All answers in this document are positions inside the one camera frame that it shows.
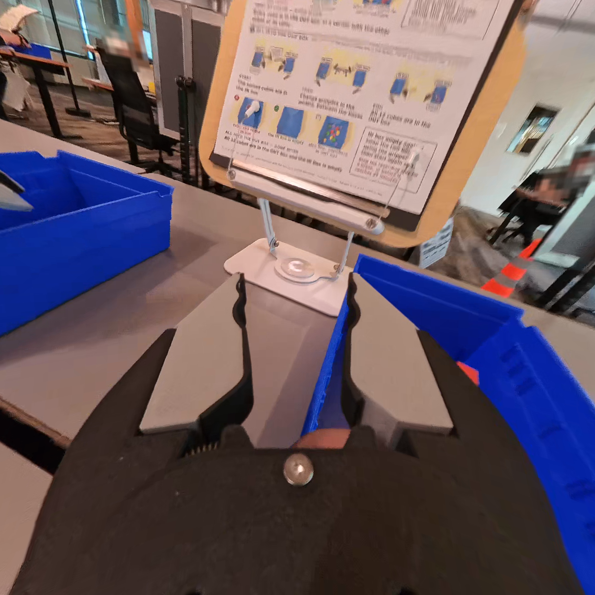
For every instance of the grey partition panel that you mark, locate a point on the grey partition panel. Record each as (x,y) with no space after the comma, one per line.
(204,46)

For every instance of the black office chair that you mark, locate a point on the black office chair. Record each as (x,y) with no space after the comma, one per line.
(130,107)

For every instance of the wooden top desk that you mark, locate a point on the wooden top desk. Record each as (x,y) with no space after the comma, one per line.
(28,58)

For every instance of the black floor lamp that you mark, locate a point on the black floor lamp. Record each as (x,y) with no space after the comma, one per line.
(76,111)

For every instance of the laminated picture sheet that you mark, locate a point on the laminated picture sheet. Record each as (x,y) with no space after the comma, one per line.
(437,246)

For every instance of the blue plastic bin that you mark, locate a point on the blue plastic bin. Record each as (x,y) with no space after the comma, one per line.
(93,260)
(511,381)

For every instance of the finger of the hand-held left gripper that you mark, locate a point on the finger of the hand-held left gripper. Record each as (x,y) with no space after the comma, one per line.
(11,199)

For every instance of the red cube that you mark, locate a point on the red cube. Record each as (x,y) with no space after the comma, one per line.
(469,373)

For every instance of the white instruction sheet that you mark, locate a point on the white instruction sheet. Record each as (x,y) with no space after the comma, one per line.
(348,69)

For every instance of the dark hanging coat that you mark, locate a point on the dark hanging coat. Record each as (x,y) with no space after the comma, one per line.
(534,214)

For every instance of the wooden document stand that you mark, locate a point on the wooden document stand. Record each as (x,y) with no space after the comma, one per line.
(260,269)

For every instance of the blue storage bin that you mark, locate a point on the blue storage bin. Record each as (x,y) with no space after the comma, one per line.
(35,51)

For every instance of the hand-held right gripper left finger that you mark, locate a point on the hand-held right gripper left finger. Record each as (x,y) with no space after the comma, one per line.
(200,372)

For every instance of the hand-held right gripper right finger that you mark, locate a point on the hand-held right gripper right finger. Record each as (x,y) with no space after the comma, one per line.
(395,376)

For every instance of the orange traffic cone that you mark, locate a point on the orange traffic cone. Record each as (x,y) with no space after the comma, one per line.
(509,272)

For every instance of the black support post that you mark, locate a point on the black support post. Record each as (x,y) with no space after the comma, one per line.
(567,288)
(186,130)

